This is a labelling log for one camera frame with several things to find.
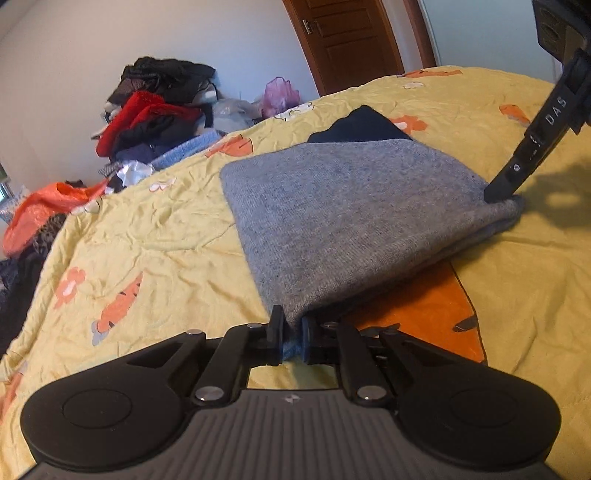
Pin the navy garment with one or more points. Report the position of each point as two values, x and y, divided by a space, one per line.
136 154

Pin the leopard print cloth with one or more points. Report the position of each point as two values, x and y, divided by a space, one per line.
48 235

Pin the pink plastic bag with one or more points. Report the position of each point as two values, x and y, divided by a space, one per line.
280 97

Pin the light blue blanket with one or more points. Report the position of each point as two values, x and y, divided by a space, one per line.
189 147

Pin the dark clothes heap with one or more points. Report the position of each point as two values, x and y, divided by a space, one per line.
18 300

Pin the orange cloth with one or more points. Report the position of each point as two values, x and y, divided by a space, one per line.
46 207

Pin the brown wooden door frame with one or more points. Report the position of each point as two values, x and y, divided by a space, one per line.
415 37

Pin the patterned pillow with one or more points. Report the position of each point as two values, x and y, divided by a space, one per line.
16 203

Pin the clear plastic bag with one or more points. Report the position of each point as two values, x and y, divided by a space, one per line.
233 115

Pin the yellow floral bedspread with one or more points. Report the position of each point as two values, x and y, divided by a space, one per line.
152 258

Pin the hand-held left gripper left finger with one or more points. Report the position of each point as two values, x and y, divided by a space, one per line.
277 334

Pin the grey and navy sweater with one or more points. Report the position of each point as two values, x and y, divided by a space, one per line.
351 217

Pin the black jacket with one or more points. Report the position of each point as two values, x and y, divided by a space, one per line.
157 131

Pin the silvery plastic wrap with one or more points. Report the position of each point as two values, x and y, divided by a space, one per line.
129 173

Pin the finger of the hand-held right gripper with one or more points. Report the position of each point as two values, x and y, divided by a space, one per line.
526 154

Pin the brown wooden door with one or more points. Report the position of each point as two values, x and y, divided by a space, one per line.
351 46

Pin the window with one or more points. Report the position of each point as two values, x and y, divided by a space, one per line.
3 184

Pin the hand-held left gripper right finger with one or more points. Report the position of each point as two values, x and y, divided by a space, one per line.
305 341

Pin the red garment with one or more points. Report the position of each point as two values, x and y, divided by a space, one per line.
138 113

